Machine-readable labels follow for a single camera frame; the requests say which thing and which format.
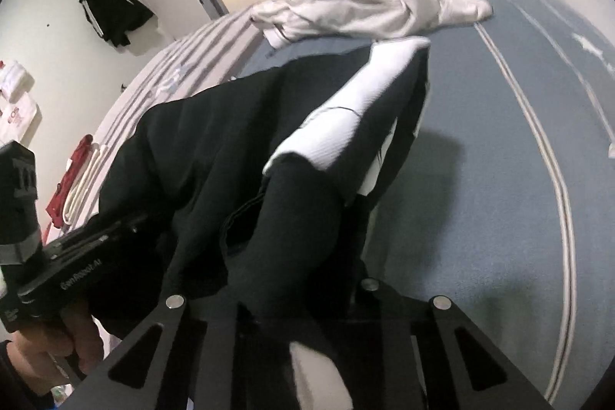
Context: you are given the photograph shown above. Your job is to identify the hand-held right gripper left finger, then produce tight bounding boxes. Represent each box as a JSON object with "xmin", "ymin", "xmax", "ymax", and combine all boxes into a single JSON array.
[{"xmin": 72, "ymin": 295, "xmax": 241, "ymax": 410}]

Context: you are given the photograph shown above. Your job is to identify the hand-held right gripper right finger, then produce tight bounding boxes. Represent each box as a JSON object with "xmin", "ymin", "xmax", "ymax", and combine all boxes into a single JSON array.
[{"xmin": 346, "ymin": 278, "xmax": 554, "ymax": 410}]

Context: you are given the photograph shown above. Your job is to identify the black pants white stripe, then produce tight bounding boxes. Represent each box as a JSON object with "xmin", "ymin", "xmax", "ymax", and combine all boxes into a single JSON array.
[{"xmin": 89, "ymin": 36, "xmax": 432, "ymax": 410}]

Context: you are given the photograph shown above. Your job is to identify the white long-sleeve top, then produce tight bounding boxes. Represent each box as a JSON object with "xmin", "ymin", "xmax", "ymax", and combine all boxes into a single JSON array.
[{"xmin": 250, "ymin": 0, "xmax": 495, "ymax": 50}]

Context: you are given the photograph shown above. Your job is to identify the person's left forearm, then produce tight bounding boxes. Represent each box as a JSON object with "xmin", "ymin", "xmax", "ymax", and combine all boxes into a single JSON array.
[{"xmin": 0, "ymin": 340, "xmax": 53, "ymax": 410}]

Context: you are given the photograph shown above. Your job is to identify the person's left hand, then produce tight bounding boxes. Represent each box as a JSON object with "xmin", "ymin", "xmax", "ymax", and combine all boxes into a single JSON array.
[{"xmin": 14, "ymin": 310, "xmax": 105, "ymax": 396}]

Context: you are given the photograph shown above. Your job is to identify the red cloth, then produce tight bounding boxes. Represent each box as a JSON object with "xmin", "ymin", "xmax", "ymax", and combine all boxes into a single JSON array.
[{"xmin": 45, "ymin": 134, "xmax": 94, "ymax": 226}]

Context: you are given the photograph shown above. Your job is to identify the cream cloth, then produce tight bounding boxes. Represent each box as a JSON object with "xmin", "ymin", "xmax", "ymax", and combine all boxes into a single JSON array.
[{"xmin": 62, "ymin": 143, "xmax": 113, "ymax": 223}]

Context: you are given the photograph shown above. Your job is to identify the striped bed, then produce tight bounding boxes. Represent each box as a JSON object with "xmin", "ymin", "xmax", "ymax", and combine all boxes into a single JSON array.
[{"xmin": 45, "ymin": 0, "xmax": 615, "ymax": 410}]

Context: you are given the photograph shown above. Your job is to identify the black hanging jacket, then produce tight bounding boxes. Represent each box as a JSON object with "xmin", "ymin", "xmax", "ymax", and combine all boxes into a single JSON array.
[{"xmin": 79, "ymin": 0, "xmax": 155, "ymax": 49}]

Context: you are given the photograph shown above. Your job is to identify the white red printed wall hanging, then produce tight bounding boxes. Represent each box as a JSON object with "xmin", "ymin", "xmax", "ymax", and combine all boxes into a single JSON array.
[{"xmin": 0, "ymin": 97, "xmax": 40, "ymax": 142}]

